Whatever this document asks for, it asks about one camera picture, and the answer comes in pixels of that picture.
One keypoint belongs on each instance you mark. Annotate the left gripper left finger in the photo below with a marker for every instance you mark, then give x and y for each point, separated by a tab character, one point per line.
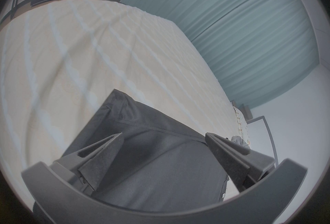
98	158

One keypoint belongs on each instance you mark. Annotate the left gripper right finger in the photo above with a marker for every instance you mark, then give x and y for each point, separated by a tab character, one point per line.
232	158

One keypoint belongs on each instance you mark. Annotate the black T-shirt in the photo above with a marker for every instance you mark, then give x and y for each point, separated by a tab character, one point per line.
159	166

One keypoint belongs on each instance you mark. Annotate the grey garment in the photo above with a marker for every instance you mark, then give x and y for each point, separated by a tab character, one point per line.
238	140

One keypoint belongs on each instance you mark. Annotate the white printed pillow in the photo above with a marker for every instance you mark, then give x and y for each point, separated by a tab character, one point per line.
241	119

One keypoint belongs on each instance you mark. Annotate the bed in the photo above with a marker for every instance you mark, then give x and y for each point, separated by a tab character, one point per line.
90	58

